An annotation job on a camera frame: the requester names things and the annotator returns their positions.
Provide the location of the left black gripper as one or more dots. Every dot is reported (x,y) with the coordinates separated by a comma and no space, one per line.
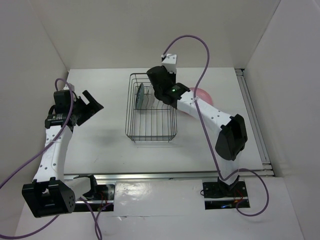
(93,107)

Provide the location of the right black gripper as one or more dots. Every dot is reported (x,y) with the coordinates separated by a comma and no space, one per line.
(173,75)

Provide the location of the clear glass plate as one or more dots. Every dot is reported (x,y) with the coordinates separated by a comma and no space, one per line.
(150,97)

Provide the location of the blue floral green plate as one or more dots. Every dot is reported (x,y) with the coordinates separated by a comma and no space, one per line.
(139,97)

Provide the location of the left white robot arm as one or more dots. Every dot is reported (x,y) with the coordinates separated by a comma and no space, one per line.
(48,194)

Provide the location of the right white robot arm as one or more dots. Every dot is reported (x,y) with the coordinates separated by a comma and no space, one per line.
(229,132)

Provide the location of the pink plastic plate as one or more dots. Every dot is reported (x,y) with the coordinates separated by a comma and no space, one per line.
(206,96)

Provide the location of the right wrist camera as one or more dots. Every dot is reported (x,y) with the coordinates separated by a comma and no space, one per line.
(169,61)

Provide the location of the dark wire dish rack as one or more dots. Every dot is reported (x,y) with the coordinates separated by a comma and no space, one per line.
(158,124)

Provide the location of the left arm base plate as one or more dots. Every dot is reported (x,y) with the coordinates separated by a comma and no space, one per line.
(101,197)

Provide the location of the aluminium front rail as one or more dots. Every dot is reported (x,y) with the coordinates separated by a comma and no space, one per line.
(108,178)

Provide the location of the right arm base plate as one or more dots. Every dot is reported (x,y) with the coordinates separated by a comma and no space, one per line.
(217,198)

